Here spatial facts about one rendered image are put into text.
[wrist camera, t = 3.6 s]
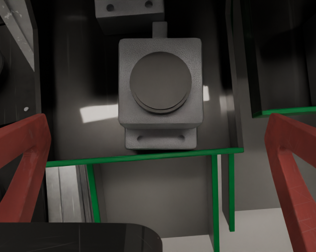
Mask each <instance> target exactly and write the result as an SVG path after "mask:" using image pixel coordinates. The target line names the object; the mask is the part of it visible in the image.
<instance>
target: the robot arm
mask: <svg viewBox="0 0 316 252"><path fill-rule="evenodd" d="M264 140H265V146H266V150H267V155H268V159H269V164H270V168H271V173H272V177H273V180H274V184H275V188H276V191H277V195H278V198H279V202H280V205H281V209H282V212H283V216H284V219H285V223H286V227H287V230H288V234H289V237H290V241H291V244H292V248H293V251H294V252H316V202H315V201H314V199H313V197H312V195H311V194H310V192H309V190H308V188H307V185H306V183H305V181H304V179H303V177H302V174H301V172H300V170H299V168H298V166H297V163H296V161H295V159H294V157H293V153H294V154H296V155H297V156H299V157H300V158H301V159H303V160H304V161H306V162H307V163H309V164H310V165H312V166H313V167H315V168H316V127H313V126H310V125H308V124H305V123H302V122H300V121H297V120H295V119H292V118H289V117H287V116H284V115H281V114H279V113H271V115H270V117H269V121H268V125H267V129H266V133H265V138H264ZM50 144H51V135H50V131H49V127H48V123H47V119H46V116H45V114H43V113H38V114H35V115H33V116H30V117H27V118H25V119H22V120H20V121H17V122H14V123H12V124H9V125H7V126H4V127H1V128H0V168H2V167H3V166H5V165H6V164H8V163H9V162H10V161H12V160H13V159H15V158H16V157H18V156H19V155H21V154H22V153H23V156H22V159H21V161H20V163H19V165H18V167H17V170H16V172H15V174H14V176H13V178H12V181H11V183H10V185H9V187H8V189H7V191H6V193H5V195H4V197H3V199H2V200H1V202H0V252H163V245H162V240H161V238H160V237H159V235H158V234H157V233H156V232H155V231H154V230H152V229H150V228H148V227H146V226H143V225H140V224H135V223H103V222H31V218H32V215H33V211H34V208H35V204H36V201H37V197H38V194H39V190H40V186H41V183H42V179H43V176H44V171H45V167H46V162H47V158H48V153H49V149H50ZM292 152H293V153H292Z"/></svg>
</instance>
